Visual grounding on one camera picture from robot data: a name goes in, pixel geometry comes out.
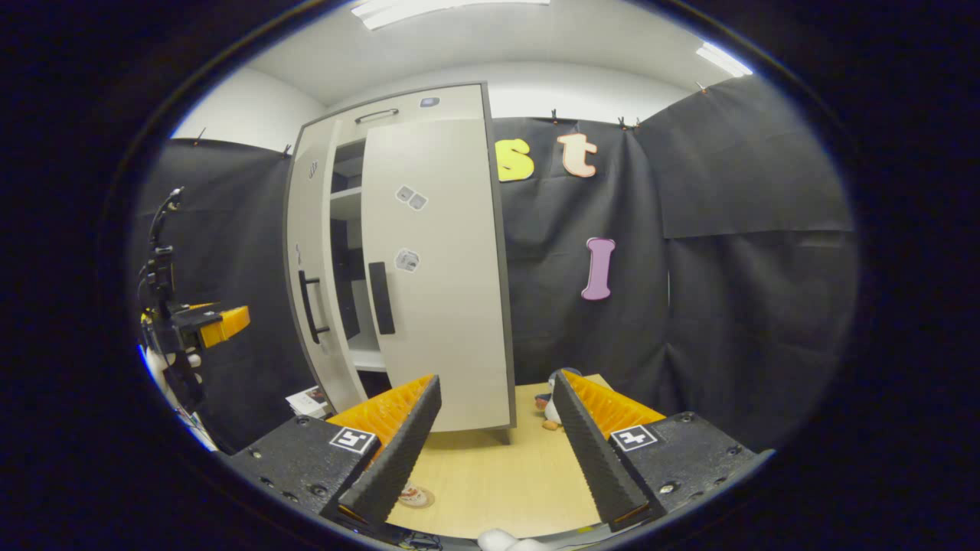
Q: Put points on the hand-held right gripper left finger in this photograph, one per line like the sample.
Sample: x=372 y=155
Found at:
x=398 y=451

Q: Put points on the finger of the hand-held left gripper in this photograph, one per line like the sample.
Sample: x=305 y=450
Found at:
x=226 y=323

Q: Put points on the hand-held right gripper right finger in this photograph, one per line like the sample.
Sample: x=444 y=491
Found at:
x=593 y=451

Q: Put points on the round brown coaster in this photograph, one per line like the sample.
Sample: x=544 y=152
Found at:
x=423 y=503

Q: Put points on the white cabinet door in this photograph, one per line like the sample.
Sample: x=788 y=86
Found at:
x=314 y=222
x=452 y=321

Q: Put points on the white and grey cabinet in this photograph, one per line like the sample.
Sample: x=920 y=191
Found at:
x=346 y=203

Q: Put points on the penguin plush toy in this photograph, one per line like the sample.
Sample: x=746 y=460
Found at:
x=550 y=413

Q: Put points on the white book with portrait cover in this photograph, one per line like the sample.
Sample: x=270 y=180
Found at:
x=308 y=400

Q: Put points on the black backdrop cloth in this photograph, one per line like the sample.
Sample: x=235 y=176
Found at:
x=727 y=306

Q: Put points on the long ceiling light panel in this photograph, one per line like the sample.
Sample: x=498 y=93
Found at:
x=444 y=9

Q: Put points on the small ceiling light panel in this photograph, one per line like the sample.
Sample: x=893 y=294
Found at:
x=723 y=60

